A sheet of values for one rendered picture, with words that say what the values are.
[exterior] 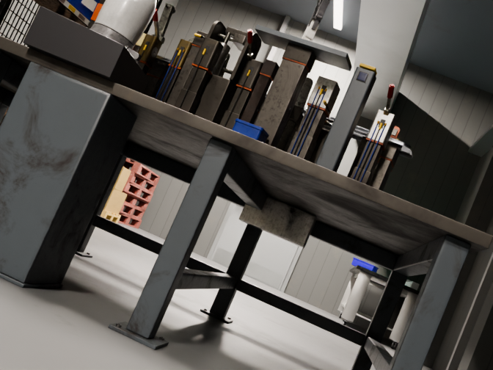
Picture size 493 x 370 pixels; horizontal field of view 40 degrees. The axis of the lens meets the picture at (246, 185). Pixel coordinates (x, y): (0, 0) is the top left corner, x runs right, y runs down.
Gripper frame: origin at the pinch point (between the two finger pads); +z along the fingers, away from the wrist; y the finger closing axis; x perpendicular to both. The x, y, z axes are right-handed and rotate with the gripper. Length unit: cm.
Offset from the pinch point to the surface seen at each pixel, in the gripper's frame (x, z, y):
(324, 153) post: -20.6, 40.9, -14.0
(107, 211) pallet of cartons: 77, 108, 590
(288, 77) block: 0.9, 19.2, -4.1
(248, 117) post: 7.2, 36.0, 13.8
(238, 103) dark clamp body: 13.1, 31.9, 16.6
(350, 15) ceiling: -119, -296, 724
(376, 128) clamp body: -37.0, 22.2, -4.0
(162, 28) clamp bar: 55, 11, 44
